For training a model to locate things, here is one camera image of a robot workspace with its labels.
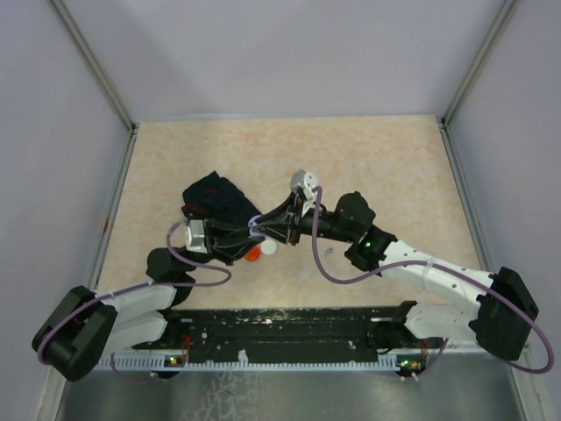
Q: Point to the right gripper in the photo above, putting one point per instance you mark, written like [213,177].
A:
[280,228]

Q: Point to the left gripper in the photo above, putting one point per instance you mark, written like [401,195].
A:
[218,239]

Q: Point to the orange charging case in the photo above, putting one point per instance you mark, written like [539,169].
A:
[253,254]

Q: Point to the purple charging case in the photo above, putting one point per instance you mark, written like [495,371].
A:
[253,227]

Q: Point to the white charging case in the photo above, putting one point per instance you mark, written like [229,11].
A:
[268,247]

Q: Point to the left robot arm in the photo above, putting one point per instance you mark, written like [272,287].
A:
[88,325]

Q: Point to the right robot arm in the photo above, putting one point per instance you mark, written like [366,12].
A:
[493,310]

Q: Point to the dark navy cloth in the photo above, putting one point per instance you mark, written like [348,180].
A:
[216,197]

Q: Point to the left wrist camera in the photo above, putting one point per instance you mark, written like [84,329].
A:
[195,237]

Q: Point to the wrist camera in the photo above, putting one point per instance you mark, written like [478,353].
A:
[303,183]
[195,237]

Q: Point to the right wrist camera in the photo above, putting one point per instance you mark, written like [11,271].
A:
[303,183]

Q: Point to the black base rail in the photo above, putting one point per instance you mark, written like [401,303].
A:
[287,335]

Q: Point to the white cable duct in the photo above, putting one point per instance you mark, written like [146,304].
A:
[165,362]

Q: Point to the left aluminium frame post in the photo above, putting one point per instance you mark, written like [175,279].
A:
[92,63]

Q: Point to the aluminium frame post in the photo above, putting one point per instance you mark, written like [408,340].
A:
[497,28]
[92,63]

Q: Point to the right aluminium frame post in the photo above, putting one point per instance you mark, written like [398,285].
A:
[497,28]

